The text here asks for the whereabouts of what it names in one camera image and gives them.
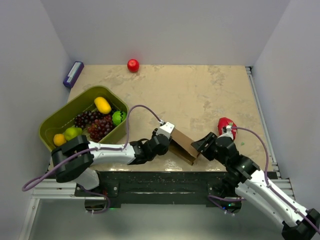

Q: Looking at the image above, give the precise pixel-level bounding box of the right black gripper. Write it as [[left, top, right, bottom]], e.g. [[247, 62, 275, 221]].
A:
[[190, 132, 228, 167]]

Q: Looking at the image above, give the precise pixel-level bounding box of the brown cardboard box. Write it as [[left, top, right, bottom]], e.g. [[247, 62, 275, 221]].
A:
[[169, 128, 199, 166]]

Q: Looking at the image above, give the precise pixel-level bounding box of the olive green plastic bin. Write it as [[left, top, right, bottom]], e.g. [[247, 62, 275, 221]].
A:
[[38, 85, 129, 152]]

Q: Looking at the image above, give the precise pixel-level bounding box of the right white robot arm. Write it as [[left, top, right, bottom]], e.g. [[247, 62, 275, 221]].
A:
[[191, 132, 320, 240]]

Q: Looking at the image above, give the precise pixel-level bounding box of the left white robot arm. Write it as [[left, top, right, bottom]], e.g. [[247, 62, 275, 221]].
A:
[[51, 126, 174, 196]]

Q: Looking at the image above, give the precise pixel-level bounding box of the purple rectangular box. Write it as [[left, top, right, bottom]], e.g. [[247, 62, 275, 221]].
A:
[[63, 61, 85, 89]]

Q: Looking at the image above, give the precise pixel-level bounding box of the red dragon fruit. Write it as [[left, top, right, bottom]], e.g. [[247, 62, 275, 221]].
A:
[[217, 117, 238, 143]]

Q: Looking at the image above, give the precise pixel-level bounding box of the green striped toy fruit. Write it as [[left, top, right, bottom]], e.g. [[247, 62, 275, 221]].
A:
[[112, 110, 127, 126]]

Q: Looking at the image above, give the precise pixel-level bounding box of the red grape bunch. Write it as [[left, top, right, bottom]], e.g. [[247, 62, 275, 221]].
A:
[[87, 114, 115, 143]]

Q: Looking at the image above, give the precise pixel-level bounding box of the yellow mango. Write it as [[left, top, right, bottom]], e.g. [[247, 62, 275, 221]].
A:
[[94, 96, 112, 114]]

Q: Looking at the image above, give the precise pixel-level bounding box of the purple grape bunch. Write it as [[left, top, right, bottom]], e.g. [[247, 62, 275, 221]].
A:
[[74, 110, 104, 130]]

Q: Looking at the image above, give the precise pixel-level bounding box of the red apple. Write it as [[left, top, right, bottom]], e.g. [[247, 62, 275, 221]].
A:
[[127, 59, 140, 73]]

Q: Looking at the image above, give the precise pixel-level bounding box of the green pear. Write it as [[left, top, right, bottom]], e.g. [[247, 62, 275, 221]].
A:
[[63, 127, 83, 141]]

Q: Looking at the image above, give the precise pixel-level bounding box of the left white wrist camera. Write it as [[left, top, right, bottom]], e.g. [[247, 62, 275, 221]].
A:
[[156, 121, 175, 139]]

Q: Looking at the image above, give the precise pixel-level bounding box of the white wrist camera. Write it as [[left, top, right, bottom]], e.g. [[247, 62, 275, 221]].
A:
[[156, 121, 175, 139], [219, 125, 234, 141]]

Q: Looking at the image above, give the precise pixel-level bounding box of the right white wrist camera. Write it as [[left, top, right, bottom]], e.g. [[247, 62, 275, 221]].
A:
[[219, 125, 234, 141]]

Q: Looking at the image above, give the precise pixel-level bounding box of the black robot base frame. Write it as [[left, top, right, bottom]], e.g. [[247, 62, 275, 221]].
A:
[[72, 169, 253, 216]]

